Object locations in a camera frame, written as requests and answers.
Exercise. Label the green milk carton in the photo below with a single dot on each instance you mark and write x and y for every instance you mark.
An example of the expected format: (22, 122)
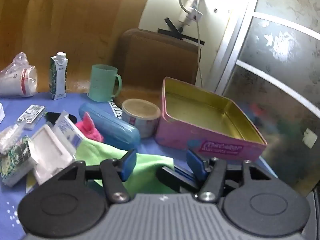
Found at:
(58, 85)

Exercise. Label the round tin can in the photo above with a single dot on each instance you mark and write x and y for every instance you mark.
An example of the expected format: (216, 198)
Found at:
(140, 125)

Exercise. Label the white door sticker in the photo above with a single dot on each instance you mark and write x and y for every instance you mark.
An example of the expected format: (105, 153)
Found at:
(310, 138)

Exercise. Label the open white small box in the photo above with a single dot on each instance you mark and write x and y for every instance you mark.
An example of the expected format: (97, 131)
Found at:
(45, 152)

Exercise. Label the white barcode packet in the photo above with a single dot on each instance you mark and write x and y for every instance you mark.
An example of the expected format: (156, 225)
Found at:
(31, 115)

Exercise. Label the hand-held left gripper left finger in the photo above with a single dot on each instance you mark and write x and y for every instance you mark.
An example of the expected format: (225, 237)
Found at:
(128, 165)

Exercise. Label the blue printed tablecloth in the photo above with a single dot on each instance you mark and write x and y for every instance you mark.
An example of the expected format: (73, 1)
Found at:
(170, 150)

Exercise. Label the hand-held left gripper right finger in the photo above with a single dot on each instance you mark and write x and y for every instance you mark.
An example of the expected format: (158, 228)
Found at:
(197, 163)

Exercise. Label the cotton swab bag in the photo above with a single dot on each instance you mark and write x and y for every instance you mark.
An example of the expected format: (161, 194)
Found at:
(10, 136)

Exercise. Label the plastic bag of cups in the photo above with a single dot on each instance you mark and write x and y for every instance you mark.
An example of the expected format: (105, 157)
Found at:
(15, 82)

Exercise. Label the green patterned box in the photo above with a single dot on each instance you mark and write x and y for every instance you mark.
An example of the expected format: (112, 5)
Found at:
(12, 165)

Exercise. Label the green cloth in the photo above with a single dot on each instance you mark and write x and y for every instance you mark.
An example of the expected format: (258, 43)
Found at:
(147, 170)

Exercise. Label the white wall-mounted device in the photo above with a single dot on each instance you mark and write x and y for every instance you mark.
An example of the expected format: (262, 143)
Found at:
(188, 15)

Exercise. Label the pink plush toy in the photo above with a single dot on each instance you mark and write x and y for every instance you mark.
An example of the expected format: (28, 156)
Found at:
(87, 130)

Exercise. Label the brown chair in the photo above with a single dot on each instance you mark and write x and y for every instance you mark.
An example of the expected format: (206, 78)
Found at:
(155, 62)

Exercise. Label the white box edge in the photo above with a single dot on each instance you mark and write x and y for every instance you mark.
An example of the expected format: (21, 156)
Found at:
(2, 112)

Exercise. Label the green plastic mug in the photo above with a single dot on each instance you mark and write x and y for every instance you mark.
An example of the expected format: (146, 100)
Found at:
(101, 85)

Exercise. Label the black tape cross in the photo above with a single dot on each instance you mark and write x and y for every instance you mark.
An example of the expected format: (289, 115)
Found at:
(175, 33)

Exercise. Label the blue glasses case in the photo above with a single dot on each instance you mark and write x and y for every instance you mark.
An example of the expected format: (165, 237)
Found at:
(112, 127)

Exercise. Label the frosted glass sliding door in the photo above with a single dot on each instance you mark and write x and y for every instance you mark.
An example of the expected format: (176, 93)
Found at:
(275, 80)

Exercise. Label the pink tin box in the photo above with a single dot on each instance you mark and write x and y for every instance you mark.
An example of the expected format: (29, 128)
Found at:
(175, 135)

